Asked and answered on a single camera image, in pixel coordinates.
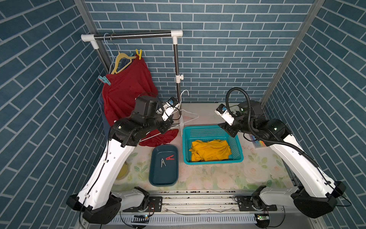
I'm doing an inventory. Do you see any yellow t-shirt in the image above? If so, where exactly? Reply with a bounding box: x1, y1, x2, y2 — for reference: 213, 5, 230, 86
189, 140, 232, 162

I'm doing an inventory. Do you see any red clothespin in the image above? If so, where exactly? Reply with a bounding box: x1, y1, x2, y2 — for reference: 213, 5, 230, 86
165, 155, 175, 160

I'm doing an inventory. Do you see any white wire hanger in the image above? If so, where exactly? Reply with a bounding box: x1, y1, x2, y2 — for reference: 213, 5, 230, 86
139, 89, 199, 143

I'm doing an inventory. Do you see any grey clothespin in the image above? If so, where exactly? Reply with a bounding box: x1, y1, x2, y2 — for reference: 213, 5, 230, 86
161, 158, 166, 168

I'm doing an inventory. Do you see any red t-shirt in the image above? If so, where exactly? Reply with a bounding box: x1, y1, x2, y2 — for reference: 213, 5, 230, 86
102, 58, 177, 148

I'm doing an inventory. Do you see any yellow clothespin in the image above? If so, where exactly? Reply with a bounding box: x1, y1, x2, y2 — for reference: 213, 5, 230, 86
135, 49, 143, 60

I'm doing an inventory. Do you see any yellow plastic hanger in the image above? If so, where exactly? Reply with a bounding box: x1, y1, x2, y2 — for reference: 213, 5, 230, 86
111, 52, 137, 74

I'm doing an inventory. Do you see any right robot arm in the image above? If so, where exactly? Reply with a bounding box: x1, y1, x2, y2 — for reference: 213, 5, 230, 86
215, 87, 346, 219

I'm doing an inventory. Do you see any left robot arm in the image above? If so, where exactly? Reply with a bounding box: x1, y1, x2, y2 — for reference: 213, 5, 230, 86
66, 95, 180, 224

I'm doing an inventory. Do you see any rainbow marker pack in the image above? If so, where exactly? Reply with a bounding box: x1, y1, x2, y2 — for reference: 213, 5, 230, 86
249, 135, 267, 148

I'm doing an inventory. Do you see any teal plastic basket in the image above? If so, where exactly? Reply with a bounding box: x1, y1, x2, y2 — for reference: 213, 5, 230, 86
182, 126, 244, 165

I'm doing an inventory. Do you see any dark teal tray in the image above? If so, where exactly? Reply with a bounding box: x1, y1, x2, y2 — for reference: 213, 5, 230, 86
149, 145, 179, 187

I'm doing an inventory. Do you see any blue grey t-shirt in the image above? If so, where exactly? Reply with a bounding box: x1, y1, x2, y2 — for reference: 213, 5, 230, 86
98, 93, 111, 140

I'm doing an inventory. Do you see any yellow bowl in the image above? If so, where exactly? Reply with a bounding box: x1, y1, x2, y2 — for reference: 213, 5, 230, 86
116, 162, 129, 180

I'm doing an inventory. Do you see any metal clothes rack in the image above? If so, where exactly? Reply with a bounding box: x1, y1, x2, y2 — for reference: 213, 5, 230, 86
81, 30, 185, 132

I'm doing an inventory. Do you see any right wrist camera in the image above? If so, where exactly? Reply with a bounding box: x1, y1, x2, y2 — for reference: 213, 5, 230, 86
215, 104, 239, 126

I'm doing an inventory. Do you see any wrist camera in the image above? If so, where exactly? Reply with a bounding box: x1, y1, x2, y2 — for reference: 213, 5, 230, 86
162, 97, 180, 121
215, 104, 239, 126

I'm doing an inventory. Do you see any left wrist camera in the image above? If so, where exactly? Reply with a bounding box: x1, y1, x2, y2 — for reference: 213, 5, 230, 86
162, 97, 180, 121

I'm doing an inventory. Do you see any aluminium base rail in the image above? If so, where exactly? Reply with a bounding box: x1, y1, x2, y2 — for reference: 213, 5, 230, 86
75, 191, 326, 229

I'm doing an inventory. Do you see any light blue wire hanger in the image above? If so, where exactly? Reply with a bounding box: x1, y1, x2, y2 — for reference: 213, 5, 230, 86
104, 33, 115, 74

